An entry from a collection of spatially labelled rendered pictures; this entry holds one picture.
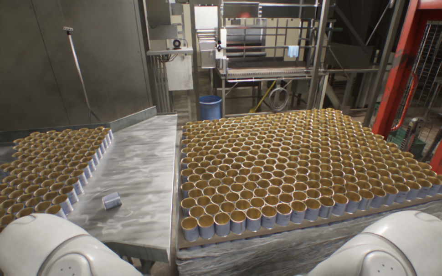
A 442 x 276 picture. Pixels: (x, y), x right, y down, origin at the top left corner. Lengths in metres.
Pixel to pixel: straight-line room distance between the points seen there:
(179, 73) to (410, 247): 3.49
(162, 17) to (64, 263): 2.86
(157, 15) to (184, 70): 1.00
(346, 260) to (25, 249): 0.56
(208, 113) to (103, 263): 3.69
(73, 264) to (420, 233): 0.60
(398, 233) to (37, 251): 0.65
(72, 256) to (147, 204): 0.82
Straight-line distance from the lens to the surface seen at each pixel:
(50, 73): 3.84
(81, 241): 0.50
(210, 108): 3.96
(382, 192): 1.33
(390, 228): 0.54
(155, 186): 1.32
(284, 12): 4.01
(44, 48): 3.80
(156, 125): 2.05
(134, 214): 1.19
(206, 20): 3.76
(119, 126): 2.06
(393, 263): 0.45
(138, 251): 1.00
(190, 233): 1.00
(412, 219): 0.59
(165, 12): 3.07
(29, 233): 0.56
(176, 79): 3.71
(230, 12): 3.76
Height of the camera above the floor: 1.89
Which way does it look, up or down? 28 degrees down
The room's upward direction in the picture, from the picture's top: 1 degrees counter-clockwise
